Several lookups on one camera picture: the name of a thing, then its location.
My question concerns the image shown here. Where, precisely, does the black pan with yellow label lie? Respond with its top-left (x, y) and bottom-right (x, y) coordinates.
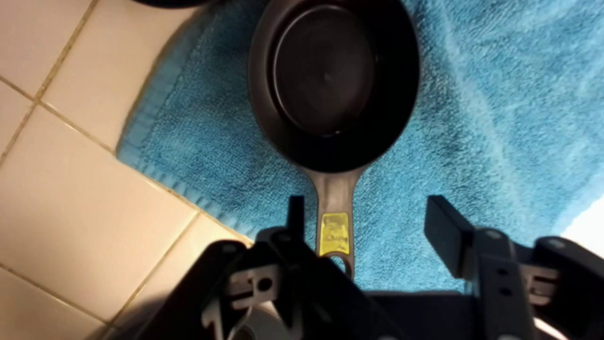
top-left (248, 0), bottom-right (424, 280)

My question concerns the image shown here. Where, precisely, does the blue terry towel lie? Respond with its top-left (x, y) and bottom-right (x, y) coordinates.
top-left (116, 0), bottom-right (604, 295)

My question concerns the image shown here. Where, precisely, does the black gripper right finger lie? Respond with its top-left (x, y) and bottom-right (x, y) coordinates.
top-left (424, 193), bottom-right (482, 284)

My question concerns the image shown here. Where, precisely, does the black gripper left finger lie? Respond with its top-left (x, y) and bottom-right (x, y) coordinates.
top-left (286, 195), bottom-right (310, 246)

